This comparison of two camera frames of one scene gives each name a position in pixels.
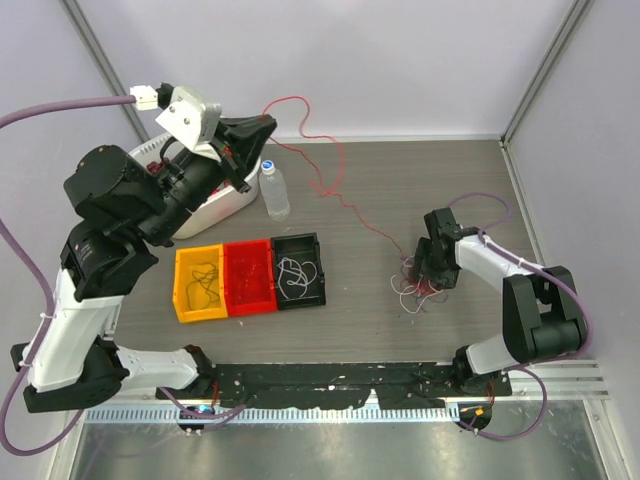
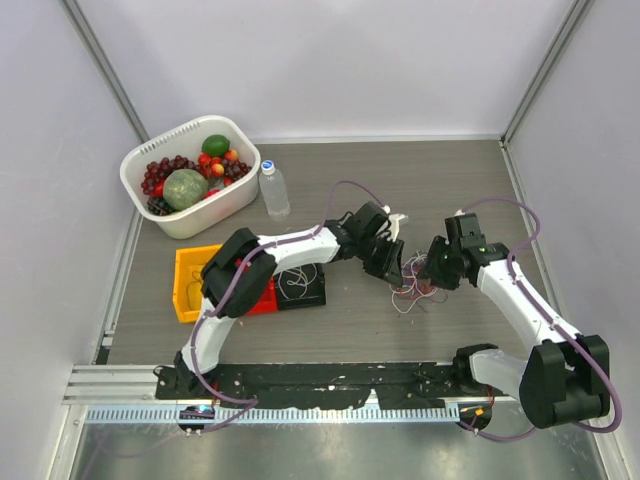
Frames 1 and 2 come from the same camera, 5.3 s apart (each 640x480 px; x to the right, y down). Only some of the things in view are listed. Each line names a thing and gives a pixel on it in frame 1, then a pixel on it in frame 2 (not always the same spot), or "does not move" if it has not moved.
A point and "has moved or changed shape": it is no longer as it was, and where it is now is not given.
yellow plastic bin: [199, 286] does not move
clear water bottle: [275, 190] does not move
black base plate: [332, 386] does not move
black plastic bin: [299, 271] does not move
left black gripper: [247, 135] -> [390, 267]
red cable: [334, 190] has moved or changed shape
